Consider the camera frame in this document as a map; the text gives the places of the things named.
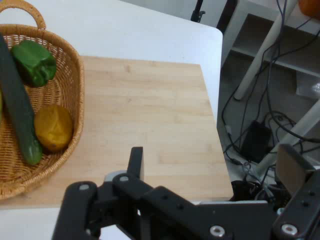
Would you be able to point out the white table leg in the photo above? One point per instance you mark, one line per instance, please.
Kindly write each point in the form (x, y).
(260, 57)
(292, 132)

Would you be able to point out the green bell pepper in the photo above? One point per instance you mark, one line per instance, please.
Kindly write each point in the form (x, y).
(33, 63)

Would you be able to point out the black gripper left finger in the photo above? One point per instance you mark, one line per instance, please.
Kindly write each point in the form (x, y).
(150, 200)

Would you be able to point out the wooden cutting board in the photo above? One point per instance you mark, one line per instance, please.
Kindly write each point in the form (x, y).
(150, 112)

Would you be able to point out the grey shelf frame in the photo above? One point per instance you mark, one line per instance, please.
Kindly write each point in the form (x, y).
(287, 60)

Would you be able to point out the round orange object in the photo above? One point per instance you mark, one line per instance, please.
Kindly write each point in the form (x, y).
(310, 6)

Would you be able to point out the yellow bell pepper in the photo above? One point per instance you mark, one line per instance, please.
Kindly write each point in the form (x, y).
(53, 127)

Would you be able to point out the black power adapter brick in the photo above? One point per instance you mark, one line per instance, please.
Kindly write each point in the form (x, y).
(256, 142)

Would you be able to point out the black tripod stand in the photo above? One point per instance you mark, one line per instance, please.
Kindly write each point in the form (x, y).
(197, 11)

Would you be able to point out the long dark green cucumber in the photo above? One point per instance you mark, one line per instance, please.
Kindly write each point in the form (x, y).
(17, 100)

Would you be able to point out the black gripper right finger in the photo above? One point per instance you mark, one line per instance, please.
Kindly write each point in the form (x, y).
(305, 200)

